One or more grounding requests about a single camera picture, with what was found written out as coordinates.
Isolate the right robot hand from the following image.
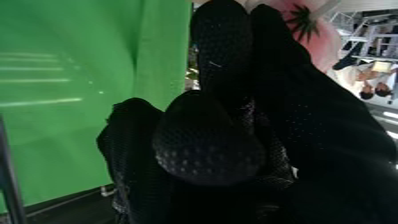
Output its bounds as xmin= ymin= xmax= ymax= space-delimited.
xmin=96 ymin=0 xmax=398 ymax=224

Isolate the pink flower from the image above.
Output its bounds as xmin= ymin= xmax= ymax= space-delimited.
xmin=238 ymin=0 xmax=344 ymax=74

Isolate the person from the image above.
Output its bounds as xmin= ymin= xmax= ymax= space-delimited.
xmin=371 ymin=60 xmax=398 ymax=98
xmin=351 ymin=62 xmax=378 ymax=101

